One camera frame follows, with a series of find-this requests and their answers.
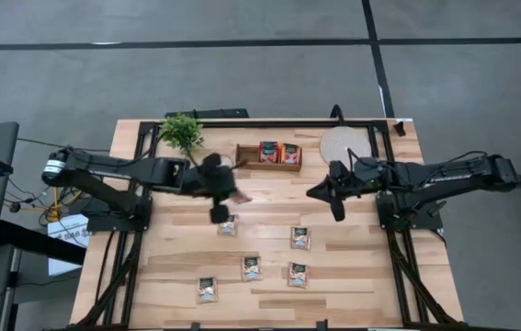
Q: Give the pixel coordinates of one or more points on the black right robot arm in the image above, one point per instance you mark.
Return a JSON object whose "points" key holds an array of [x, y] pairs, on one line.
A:
{"points": [[448, 174]]}

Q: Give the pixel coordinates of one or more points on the red tea packet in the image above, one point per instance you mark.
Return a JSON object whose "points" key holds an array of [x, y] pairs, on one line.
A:
{"points": [[243, 198], [269, 152]]}

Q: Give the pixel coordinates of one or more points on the round woven placemat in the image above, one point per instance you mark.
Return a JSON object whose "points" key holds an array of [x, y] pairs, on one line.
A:
{"points": [[343, 140]]}

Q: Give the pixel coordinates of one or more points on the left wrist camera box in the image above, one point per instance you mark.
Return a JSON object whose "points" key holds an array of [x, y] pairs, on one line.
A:
{"points": [[219, 214]]}

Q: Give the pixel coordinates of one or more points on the black desk crossbar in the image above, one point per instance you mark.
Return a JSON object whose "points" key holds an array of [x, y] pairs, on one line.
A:
{"points": [[35, 241]]}

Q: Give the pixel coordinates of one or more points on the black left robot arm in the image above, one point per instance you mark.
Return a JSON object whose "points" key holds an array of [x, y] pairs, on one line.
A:
{"points": [[127, 167]]}

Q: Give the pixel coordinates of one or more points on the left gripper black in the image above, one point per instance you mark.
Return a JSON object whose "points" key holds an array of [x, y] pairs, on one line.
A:
{"points": [[214, 179]]}

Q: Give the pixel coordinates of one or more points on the black power strip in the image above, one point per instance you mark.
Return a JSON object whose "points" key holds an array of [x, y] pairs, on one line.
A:
{"points": [[223, 113]]}

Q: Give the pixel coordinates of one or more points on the small black bracket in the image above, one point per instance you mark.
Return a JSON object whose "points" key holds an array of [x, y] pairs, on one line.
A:
{"points": [[399, 128]]}

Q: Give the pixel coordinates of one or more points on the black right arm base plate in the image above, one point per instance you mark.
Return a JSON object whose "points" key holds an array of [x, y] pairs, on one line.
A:
{"points": [[421, 223]]}

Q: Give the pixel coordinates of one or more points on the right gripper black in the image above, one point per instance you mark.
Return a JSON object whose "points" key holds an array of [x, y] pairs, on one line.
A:
{"points": [[361, 181]]}

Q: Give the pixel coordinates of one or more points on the wooden tea organizer box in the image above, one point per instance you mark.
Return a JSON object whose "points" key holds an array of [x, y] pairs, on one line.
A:
{"points": [[248, 155]]}

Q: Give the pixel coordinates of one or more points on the orange tea packet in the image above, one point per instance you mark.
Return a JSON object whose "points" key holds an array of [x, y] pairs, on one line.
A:
{"points": [[290, 154]]}

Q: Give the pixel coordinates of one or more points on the white paper sheet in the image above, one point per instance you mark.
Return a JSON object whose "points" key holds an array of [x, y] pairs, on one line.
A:
{"points": [[69, 230]]}

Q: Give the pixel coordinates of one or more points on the green plant in white pot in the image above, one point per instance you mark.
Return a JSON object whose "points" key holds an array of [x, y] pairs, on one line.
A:
{"points": [[179, 131]]}

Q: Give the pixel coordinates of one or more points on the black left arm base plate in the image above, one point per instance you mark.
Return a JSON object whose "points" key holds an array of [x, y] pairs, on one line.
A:
{"points": [[99, 221]]}

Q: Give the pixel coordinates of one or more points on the beige tea packet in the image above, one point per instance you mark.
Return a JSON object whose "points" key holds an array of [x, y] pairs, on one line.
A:
{"points": [[231, 228], [207, 290], [252, 269], [298, 275], [300, 238]]}

